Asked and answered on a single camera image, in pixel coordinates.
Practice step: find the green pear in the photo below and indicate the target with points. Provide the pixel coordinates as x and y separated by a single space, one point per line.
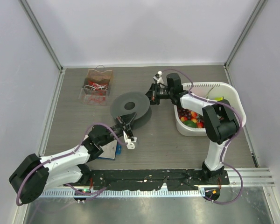
218 98

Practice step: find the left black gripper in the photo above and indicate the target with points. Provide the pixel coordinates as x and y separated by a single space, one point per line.
123 122

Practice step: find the blue razor package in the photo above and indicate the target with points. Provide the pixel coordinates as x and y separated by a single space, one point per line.
111 150

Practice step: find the green avocado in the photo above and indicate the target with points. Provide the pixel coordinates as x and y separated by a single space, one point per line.
190 123

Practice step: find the red grape bunch left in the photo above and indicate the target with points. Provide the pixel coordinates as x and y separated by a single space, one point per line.
184 113

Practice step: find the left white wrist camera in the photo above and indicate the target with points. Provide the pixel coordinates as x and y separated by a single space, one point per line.
131 142

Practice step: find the small peach fruits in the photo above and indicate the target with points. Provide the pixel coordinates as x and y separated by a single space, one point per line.
195 117

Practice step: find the white plastic basket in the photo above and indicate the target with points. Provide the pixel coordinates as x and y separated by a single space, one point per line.
210 90

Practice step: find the aluminium frame rail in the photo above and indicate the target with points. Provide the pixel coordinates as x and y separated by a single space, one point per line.
247 177

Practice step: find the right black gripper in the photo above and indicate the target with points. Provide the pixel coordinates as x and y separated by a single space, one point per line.
152 94

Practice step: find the white slotted cable duct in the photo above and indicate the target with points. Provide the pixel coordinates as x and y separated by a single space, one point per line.
163 192

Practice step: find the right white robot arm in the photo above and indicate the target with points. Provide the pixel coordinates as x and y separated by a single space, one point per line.
221 121

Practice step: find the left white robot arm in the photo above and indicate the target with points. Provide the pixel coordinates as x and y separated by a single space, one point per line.
36 174

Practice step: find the grey cable spool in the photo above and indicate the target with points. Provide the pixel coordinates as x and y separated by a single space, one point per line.
131 102

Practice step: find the clear cable box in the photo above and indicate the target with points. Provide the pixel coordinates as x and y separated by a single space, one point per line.
96 87

